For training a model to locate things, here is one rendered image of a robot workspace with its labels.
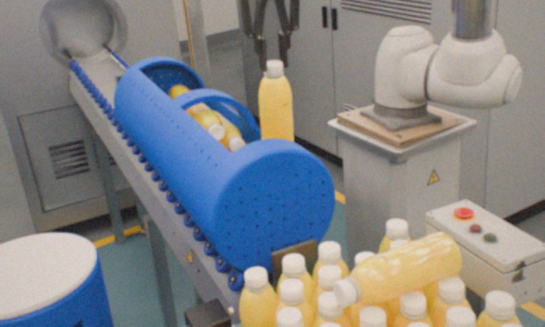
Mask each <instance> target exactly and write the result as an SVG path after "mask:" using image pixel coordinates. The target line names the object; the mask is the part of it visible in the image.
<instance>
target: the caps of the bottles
mask: <svg viewBox="0 0 545 327"><path fill-rule="evenodd" d="M485 305H487V309H488V310H489V311H490V312H491V313H493V314H495V315H496V316H498V317H507V316H510V315H511V314H513V310H514V305H515V300H514V298H513V297H512V296H510V295H509V293H507V292H504V291H492V292H490V293H488V294H487V296H486V298H485ZM475 320H476V317H474V314H473V311H472V310H470V309H469V308H467V307H452V308H451V309H449V311H448V313H447V323H448V326H449V327H474V326H475ZM408 327H431V326H430V325H428V324H424V323H414V324H410V325H409V326H408ZM502 327H522V326H520V325H517V324H505V325H503V326H502Z"/></svg>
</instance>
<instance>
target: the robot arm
mask: <svg viewBox="0 0 545 327"><path fill-rule="evenodd" d="M239 1H240V8H241V15H242V20H243V26H244V34H245V35H246V36H247V37H248V38H254V43H255V53H256V54H257V55H259V58H260V68H261V69H262V70H263V72H267V46H266V39H265V38H264V37H263V36H262V29H263V22H264V15H265V7H266V6H267V1H268V0H255V1H256V8H255V22H254V31H253V26H252V20H251V13H250V2H249V0H239ZM274 1H275V4H276V8H277V11H278V18H279V22H280V25H281V28H282V31H279V32H278V45H279V57H280V60H281V61H282V62H283V63H284V68H286V67H288V59H287V49H290V36H291V34H292V31H294V30H298V29H299V13H300V0H290V16H289V21H288V18H287V10H286V7H285V0H274ZM493 16H494V0H451V22H450V32H449V33H448V34H447V35H446V36H445V37H444V39H443V40H442V42H441V46H439V45H436V44H434V43H433V37H432V36H431V35H430V33H429V32H428V31H426V30H424V29H423V28H421V27H419V26H398V27H394V28H392V29H391V30H390V31H389V32H388V33H387V35H386V36H385V37H384V38H383V39H382V41H381V45H380V47H379V49H378V52H377V56H376V67H375V78H374V90H375V97H373V99H372V103H373V105H374V106H373V107H368V108H363V109H360V116H363V117H366V118H368V119H370V120H371V121H373V122H375V123H378V124H379V125H381V126H382V127H384V128H385V129H387V131H389V132H399V131H401V130H405V129H412V128H416V127H420V126H424V125H429V124H434V123H441V122H442V117H441V116H439V115H436V114H433V113H431V112H429V111H428V110H427V101H434V102H438V103H440V104H443V105H447V106H454V107H459V108H465V109H473V110H487V109H494V108H498V107H501V106H504V105H507V104H509V103H511V102H512V101H513V100H514V98H515V96H516V94H517V93H518V91H519V86H520V85H521V83H522V78H523V72H522V69H521V67H520V63H519V62H518V61H517V60H516V58H515V57H514V56H512V55H509V54H506V49H505V48H504V45H503V38H502V36H501V35H500V34H499V33H497V32H496V31H495V30H494V29H493V28H492V25H493Z"/></svg>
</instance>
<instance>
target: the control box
mask: <svg viewBox="0 0 545 327"><path fill-rule="evenodd" d="M457 207H458V208H469V209H472V210H473V211H474V216H473V217H469V218H467V219H462V218H460V217H459V216H457V215H455V213H453V210H454V209H455V208H457ZM425 218H426V222H427V224H426V236H427V235H429V234H432V233H434V232H444V233H446V234H448V235H449V236H450V237H452V239H453V240H454V241H455V242H456V244H457V246H458V248H459V250H460V253H461V256H462V269H461V271H460V272H459V273H458V275H459V276H460V278H461V281H462V282H463V283H464V284H465V285H466V286H467V287H468V288H469V289H471V290H473V291H474V292H476V293H477V294H478V295H480V297H481V298H483V299H484V300H485V298H486V296H487V294H488V293H490V292H492V291H504V292H507V293H509V295H510V296H512V297H513V298H514V300H515V305H514V307H518V306H520V305H522V304H526V303H527V302H532V301H534V300H536V299H539V298H542V297H544V296H545V244H544V243H543V242H540V241H538V240H536V239H535V238H533V237H532V236H530V234H527V233H525V232H523V231H521V230H520V229H518V228H517V227H514V226H512V225H510V224H509V223H507V222H505V221H504V220H502V219H500V218H499V217H497V216H494V215H493V214H491V213H489V212H488V211H486V210H484V209H482V208H480V207H479V206H478V205H476V204H473V203H472V202H470V201H468V200H466V199H465V200H462V201H461V202H458V203H455V204H448V205H446V206H444V207H441V208H438V209H434V210H431V211H429V212H427V213H426V214H425ZM489 221H490V222H489ZM486 222H488V223H486ZM492 222H493V224H491V223H492ZM473 223H477V224H478V225H480V226H481V227H482V231H481V232H471V231H469V226H470V225H471V224H473ZM494 223H495V225H494ZM489 224H490V225H489ZM493 225H494V226H493ZM498 226H499V227H498ZM498 228H499V229H498ZM504 229H505V230H504ZM500 230H501V231H500ZM503 230H504V231H503ZM506 231H508V233H507V232H506ZM488 232H491V233H494V234H495V235H496V237H497V241H496V242H494V243H489V242H486V240H484V239H483V235H484V234H486V233H488ZM509 234H510V235H509ZM508 235H509V236H508ZM511 235H513V236H514V235H515V236H514V237H513V236H511ZM516 236H517V237H516Z"/></svg>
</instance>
